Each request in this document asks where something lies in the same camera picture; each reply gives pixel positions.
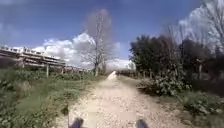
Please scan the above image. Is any tall bare tree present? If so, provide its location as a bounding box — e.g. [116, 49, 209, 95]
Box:
[77, 9, 116, 77]

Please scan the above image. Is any pale gravel dirt path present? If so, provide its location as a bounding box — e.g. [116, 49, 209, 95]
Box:
[53, 70, 196, 128]

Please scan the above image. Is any green bush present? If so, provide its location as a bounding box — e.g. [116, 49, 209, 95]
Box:
[141, 75, 193, 98]

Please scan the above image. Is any dark clump of trees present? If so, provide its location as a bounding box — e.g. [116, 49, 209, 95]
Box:
[129, 33, 224, 84]

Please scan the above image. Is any robot's own part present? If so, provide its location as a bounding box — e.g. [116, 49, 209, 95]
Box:
[69, 117, 85, 128]
[135, 118, 150, 128]

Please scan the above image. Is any pale long building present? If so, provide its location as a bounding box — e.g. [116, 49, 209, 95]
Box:
[0, 45, 67, 70]

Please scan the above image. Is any grass and weeds verge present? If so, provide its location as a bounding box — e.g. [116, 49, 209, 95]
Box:
[0, 68, 107, 128]
[117, 74, 224, 128]

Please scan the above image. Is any wooden post fence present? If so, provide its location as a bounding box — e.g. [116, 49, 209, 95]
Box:
[19, 63, 96, 80]
[117, 67, 204, 81]

